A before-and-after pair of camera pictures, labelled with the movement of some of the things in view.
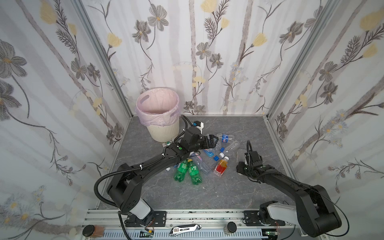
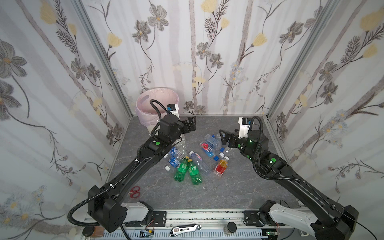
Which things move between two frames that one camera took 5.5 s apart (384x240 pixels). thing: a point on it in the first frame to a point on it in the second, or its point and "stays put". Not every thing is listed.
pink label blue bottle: (209, 152) stays put
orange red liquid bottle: (221, 167) stays put
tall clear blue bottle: (201, 164) stays put
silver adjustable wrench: (178, 229) stays put
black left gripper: (205, 141) to (188, 124)
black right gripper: (243, 168) to (229, 139)
